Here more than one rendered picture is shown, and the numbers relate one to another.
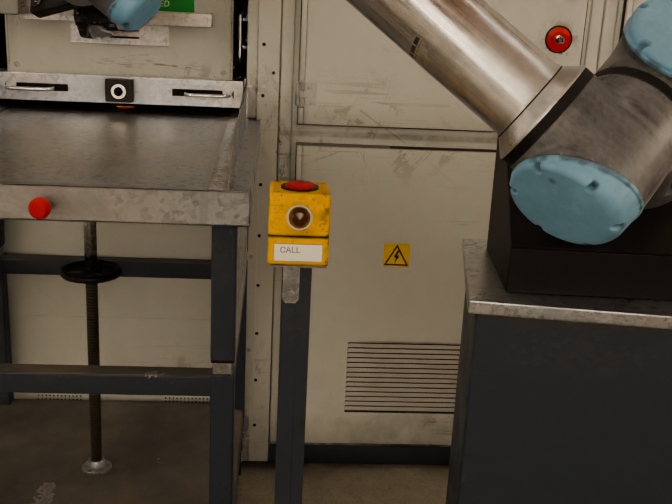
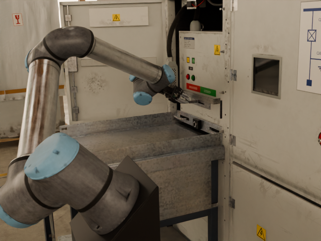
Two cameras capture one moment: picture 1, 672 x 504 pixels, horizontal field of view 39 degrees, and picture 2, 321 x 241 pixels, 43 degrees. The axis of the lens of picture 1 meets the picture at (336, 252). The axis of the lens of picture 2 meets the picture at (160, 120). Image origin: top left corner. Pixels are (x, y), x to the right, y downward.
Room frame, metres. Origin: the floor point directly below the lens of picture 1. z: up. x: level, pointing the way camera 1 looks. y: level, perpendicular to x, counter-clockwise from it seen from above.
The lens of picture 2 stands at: (1.14, -1.51, 1.45)
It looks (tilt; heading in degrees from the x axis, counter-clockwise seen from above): 14 degrees down; 70
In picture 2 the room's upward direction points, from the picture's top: 2 degrees counter-clockwise
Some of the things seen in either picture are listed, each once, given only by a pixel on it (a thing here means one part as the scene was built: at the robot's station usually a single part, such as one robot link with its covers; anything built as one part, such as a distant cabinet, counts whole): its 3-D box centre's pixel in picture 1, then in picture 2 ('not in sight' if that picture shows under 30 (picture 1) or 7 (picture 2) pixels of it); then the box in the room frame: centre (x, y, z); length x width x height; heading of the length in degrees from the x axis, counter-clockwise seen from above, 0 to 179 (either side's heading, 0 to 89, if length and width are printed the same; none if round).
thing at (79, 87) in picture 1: (122, 88); (202, 123); (2.12, 0.49, 0.89); 0.54 x 0.05 x 0.06; 94
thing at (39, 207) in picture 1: (41, 206); not in sight; (1.37, 0.44, 0.82); 0.04 x 0.03 x 0.03; 4
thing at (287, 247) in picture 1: (298, 223); not in sight; (1.23, 0.05, 0.85); 0.08 x 0.08 x 0.10; 4
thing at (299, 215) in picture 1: (299, 218); not in sight; (1.18, 0.05, 0.87); 0.03 x 0.01 x 0.03; 94
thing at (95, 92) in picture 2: not in sight; (116, 63); (1.77, 0.96, 1.21); 0.63 x 0.07 x 0.74; 159
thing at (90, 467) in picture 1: (96, 463); not in sight; (1.73, 0.47, 0.18); 0.06 x 0.06 x 0.02
